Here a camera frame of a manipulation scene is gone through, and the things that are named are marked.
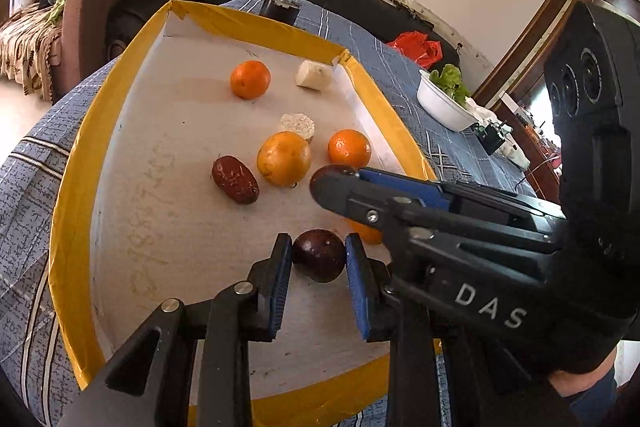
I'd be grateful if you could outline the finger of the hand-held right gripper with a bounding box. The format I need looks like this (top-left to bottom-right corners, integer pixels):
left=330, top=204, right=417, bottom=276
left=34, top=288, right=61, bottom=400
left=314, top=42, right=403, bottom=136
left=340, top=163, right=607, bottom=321
left=358, top=167, right=567, bottom=222
left=309, top=169, right=557, bottom=260

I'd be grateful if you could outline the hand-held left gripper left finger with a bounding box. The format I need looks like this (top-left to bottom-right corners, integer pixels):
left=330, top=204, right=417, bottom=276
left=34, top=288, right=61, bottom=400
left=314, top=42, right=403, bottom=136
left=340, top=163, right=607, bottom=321
left=60, top=233, right=294, bottom=427

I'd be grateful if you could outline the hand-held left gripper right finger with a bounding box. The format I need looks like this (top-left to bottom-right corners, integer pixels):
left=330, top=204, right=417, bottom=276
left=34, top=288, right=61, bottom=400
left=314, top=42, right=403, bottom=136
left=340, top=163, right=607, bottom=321
left=344, top=232, right=576, bottom=427

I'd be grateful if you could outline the dark purple passion fruit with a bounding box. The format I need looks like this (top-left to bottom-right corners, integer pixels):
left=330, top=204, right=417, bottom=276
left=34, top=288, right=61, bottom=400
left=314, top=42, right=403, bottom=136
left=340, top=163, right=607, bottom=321
left=292, top=228, right=347, bottom=284
left=311, top=164, right=360, bottom=182

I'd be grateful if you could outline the small orange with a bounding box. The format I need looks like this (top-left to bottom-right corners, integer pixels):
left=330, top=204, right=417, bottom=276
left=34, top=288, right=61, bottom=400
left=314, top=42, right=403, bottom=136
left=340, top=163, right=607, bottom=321
left=230, top=60, right=272, bottom=100
left=327, top=129, right=373, bottom=170
left=347, top=219, right=385, bottom=247

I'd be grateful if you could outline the large yellow orange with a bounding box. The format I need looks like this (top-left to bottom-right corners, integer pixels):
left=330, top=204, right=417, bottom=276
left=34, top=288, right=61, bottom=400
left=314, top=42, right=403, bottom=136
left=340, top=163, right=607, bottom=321
left=256, top=131, right=312, bottom=188

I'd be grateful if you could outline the yellow-edged cardboard tray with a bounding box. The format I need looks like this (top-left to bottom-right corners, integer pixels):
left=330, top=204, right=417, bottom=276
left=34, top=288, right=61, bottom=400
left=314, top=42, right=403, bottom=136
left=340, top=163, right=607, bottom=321
left=48, top=0, right=443, bottom=427

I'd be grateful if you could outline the red date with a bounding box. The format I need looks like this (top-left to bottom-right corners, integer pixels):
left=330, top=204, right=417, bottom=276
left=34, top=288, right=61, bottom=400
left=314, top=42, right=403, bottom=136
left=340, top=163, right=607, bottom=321
left=211, top=155, right=260, bottom=205

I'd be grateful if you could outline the person's right forearm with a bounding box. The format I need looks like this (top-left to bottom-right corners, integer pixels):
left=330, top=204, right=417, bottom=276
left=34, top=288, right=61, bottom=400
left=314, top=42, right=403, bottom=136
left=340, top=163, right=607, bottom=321
left=547, top=352, right=618, bottom=425

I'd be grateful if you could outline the white cloth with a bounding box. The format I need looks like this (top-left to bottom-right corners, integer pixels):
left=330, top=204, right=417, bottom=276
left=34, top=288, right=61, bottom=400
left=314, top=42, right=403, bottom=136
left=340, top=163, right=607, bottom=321
left=500, top=142, right=531, bottom=170
left=467, top=97, right=496, bottom=124

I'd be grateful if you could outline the white bowl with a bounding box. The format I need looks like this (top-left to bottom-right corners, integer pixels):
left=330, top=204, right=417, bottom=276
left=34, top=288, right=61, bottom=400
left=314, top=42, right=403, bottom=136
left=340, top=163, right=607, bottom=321
left=416, top=69, right=478, bottom=132

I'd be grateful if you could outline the small black device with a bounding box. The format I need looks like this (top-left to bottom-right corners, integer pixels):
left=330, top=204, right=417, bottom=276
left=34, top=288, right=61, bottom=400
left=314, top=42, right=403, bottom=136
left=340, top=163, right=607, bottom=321
left=475, top=122, right=507, bottom=154

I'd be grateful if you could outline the green lettuce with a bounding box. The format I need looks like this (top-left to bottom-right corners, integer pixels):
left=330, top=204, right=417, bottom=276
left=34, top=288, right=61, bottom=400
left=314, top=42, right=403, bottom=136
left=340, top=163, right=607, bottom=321
left=430, top=63, right=472, bottom=108

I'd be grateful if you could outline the peeled banana piece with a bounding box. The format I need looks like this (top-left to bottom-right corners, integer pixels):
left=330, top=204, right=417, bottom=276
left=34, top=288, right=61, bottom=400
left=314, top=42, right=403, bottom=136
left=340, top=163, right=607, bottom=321
left=295, top=60, right=334, bottom=91

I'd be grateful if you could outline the red plastic bag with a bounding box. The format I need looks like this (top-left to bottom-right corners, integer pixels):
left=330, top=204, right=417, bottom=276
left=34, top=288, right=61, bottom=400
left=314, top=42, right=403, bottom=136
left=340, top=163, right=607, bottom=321
left=386, top=31, right=444, bottom=68

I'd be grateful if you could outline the black grinder with wooden knob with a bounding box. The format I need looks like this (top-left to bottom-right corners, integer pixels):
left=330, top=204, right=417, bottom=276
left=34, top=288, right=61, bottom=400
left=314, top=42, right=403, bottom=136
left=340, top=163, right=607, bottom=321
left=262, top=0, right=301, bottom=25

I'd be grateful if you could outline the blue plaid blanket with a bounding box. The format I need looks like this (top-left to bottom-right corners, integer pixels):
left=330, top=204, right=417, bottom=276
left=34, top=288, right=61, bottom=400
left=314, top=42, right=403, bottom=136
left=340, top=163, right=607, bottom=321
left=0, top=0, right=531, bottom=427

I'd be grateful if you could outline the patterned brown cloth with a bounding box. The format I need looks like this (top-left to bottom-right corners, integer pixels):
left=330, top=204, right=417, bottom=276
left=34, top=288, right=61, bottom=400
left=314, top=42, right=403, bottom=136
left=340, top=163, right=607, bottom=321
left=0, top=2, right=63, bottom=102

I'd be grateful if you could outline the wooden door frame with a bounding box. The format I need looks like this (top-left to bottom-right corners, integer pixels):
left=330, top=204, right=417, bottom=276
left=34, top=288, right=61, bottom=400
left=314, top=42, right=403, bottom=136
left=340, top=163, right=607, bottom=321
left=472, top=0, right=640, bottom=202

